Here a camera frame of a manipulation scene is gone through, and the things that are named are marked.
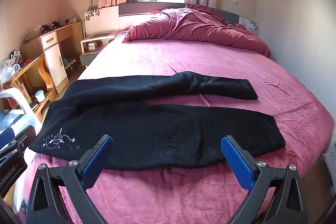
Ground black pants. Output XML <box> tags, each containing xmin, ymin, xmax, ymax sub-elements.
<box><xmin>28</xmin><ymin>71</ymin><xmax>286</xmax><ymax>170</ymax></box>

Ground grey headboard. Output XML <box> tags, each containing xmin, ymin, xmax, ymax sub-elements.
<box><xmin>119</xmin><ymin>2</ymin><xmax>240</xmax><ymax>25</ymax></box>

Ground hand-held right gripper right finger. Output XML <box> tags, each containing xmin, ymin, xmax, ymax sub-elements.
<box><xmin>220</xmin><ymin>135</ymin><xmax>309</xmax><ymax>224</ymax></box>

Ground wooden desk cabinet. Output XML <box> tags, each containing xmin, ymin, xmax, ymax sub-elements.
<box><xmin>20</xmin><ymin>21</ymin><xmax>84</xmax><ymax>93</ymax></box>

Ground clear plastic bag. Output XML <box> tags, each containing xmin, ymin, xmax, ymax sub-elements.
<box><xmin>0</xmin><ymin>59</ymin><xmax>21</xmax><ymax>83</ymax></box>

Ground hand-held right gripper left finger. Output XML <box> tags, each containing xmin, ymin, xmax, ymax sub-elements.
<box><xmin>25</xmin><ymin>135</ymin><xmax>114</xmax><ymax>224</ymax></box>

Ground dark red duvet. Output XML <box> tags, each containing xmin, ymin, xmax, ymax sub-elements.
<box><xmin>122</xmin><ymin>4</ymin><xmax>272</xmax><ymax>58</ymax></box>

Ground white plastic chair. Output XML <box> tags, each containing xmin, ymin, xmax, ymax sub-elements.
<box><xmin>0</xmin><ymin>89</ymin><xmax>42</xmax><ymax>135</ymax></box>

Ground wooden side table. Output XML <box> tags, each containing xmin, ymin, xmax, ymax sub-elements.
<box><xmin>1</xmin><ymin>53</ymin><xmax>57</xmax><ymax>122</ymax></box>

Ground white floral nightstand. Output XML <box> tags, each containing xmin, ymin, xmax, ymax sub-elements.
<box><xmin>240</xmin><ymin>17</ymin><xmax>260</xmax><ymax>37</ymax></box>

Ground white floral headboard panel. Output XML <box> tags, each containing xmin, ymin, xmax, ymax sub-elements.
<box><xmin>84</xmin><ymin>6</ymin><xmax>120</xmax><ymax>37</ymax></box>

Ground bed with pink sheet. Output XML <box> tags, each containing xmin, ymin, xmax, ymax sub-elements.
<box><xmin>16</xmin><ymin>13</ymin><xmax>328</xmax><ymax>224</ymax></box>

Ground white plastic basket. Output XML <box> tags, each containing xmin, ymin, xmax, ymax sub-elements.
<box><xmin>25</xmin><ymin>27</ymin><xmax>43</xmax><ymax>42</ymax></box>

